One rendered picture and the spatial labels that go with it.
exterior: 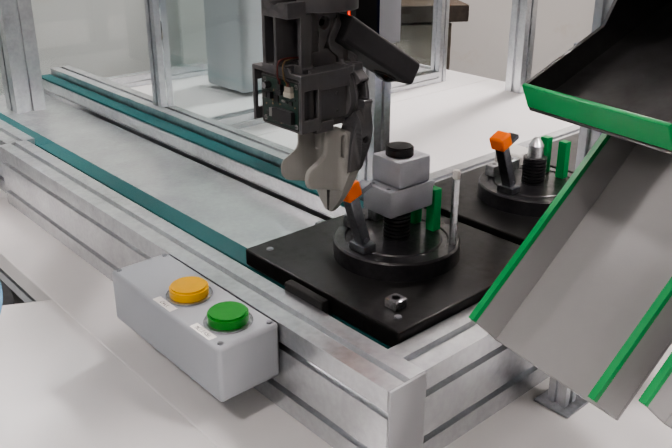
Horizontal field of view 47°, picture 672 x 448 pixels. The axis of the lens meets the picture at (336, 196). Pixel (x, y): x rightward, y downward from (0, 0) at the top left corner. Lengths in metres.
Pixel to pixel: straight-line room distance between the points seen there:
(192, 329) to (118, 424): 0.13
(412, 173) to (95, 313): 0.44
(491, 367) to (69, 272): 0.60
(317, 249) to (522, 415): 0.28
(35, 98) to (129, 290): 0.94
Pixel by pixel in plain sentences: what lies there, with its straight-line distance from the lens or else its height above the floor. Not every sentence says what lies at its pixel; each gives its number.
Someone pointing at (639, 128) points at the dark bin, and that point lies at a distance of 0.55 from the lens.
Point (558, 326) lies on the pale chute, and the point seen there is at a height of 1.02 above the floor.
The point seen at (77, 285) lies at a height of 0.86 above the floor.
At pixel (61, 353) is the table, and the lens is 0.95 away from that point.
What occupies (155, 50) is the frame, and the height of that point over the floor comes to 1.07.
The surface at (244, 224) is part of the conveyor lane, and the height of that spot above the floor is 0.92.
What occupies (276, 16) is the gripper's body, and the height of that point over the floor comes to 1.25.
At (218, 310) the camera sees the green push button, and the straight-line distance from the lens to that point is 0.76.
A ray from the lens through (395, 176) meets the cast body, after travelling 0.81.
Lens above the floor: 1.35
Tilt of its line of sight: 22 degrees down
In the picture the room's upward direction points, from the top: straight up
